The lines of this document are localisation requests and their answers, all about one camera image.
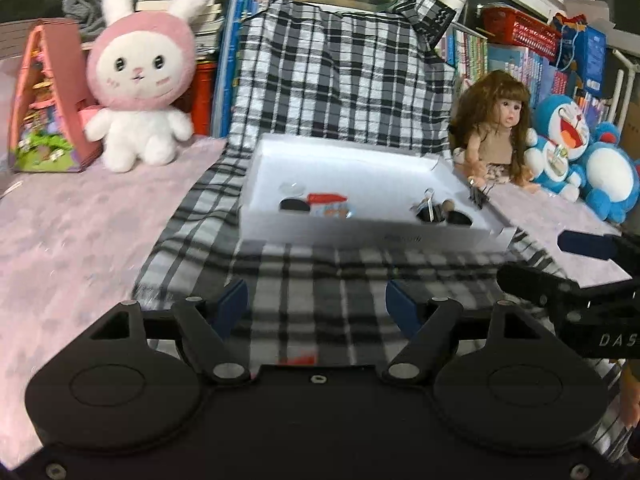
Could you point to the pink miniature house model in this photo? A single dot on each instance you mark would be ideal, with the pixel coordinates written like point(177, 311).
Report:
point(45, 105)

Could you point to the stack of flat books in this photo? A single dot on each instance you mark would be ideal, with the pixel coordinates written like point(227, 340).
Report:
point(200, 5)

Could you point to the row of blue books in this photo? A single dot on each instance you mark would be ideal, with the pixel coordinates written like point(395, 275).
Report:
point(525, 70)

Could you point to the black round lid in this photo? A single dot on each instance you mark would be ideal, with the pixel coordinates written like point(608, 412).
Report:
point(294, 205)

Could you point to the pink white bunny plush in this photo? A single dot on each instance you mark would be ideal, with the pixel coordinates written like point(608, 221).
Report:
point(140, 70)

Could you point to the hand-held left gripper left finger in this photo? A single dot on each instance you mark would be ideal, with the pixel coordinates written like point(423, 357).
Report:
point(232, 305)

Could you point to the grey cloth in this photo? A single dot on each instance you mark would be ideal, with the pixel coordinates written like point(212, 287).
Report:
point(82, 7)

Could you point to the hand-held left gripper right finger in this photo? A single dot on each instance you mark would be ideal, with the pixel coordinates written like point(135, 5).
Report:
point(402, 305)

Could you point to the red plastic basket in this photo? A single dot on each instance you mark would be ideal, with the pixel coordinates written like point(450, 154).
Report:
point(520, 27)

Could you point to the red plastic crate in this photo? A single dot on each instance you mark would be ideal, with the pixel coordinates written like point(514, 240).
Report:
point(202, 95)

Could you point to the row of colourful books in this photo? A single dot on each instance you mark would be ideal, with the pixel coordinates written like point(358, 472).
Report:
point(470, 55)

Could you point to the brown haired baby doll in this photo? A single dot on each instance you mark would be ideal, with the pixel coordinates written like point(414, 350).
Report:
point(500, 125)

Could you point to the blue cat plush toy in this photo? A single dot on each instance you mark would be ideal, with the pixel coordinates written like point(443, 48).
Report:
point(562, 145)

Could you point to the blue round plush toy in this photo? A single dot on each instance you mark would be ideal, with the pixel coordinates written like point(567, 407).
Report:
point(612, 170)

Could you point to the blue gift bag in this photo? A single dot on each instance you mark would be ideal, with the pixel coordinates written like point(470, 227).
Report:
point(585, 55)

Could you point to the person's right hand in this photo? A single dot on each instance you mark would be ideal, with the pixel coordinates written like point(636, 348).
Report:
point(631, 400)

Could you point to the white shallow cardboard box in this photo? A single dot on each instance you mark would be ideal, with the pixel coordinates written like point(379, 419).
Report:
point(350, 170)

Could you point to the row of upright blue folders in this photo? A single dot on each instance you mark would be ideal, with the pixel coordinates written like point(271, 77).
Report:
point(235, 60)

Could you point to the black white plaid cloth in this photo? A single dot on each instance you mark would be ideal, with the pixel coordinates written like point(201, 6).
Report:
point(340, 60)

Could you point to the black binder clip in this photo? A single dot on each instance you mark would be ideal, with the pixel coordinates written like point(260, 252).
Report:
point(429, 210)
point(480, 193)

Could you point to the red clip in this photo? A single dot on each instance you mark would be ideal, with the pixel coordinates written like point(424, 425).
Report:
point(325, 197)

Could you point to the row of thin books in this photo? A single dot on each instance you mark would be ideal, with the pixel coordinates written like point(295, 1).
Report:
point(597, 107)

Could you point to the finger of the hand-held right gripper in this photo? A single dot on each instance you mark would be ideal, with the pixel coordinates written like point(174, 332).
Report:
point(540, 282)
point(590, 245)

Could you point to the flat cardboard piece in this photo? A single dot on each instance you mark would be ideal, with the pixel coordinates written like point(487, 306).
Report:
point(590, 10)

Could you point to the white metal rack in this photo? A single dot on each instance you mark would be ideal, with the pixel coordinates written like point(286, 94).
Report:
point(622, 75)

